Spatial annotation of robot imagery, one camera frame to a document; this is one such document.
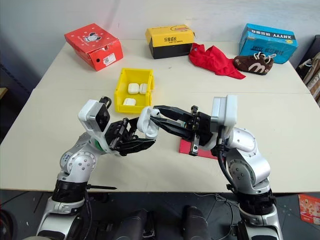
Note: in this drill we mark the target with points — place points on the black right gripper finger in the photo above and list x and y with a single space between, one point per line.
175 113
172 127

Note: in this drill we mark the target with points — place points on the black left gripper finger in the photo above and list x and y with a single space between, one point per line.
132 126
136 146

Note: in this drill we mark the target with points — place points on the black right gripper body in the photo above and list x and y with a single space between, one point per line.
202 130

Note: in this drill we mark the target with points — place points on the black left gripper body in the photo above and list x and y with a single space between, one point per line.
116 136

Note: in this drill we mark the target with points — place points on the white earbud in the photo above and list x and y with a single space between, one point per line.
155 112

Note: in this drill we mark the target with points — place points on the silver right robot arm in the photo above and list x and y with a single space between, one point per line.
247 160

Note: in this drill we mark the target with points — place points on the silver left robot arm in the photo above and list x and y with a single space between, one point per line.
77 167

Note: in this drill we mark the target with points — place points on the yellow plastic bin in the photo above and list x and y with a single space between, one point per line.
120 95

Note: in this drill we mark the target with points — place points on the red flat mat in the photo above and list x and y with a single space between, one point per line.
185 146

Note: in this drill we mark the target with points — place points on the black zip tie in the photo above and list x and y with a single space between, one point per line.
102 187

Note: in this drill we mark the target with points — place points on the red cloth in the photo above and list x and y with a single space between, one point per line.
212 61

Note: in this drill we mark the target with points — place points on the yellow and black shoe box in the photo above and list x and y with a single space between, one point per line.
170 40

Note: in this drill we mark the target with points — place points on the dark rounded shape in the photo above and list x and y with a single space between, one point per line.
137 225

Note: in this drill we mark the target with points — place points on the brown plush shoe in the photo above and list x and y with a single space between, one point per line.
252 65

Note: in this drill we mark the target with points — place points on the red cartoon shoe box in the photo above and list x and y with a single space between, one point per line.
87 42

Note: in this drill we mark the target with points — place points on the blue shoe box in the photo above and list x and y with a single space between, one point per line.
267 42

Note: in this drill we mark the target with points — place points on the orange printed carton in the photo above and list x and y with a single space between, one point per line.
310 207

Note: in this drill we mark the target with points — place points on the black chair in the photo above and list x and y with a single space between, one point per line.
316 46

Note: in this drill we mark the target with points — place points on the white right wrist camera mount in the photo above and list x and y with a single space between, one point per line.
225 110

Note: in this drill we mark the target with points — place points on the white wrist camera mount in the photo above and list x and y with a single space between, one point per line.
225 110
87 115

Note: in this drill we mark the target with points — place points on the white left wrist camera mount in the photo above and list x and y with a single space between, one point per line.
87 115

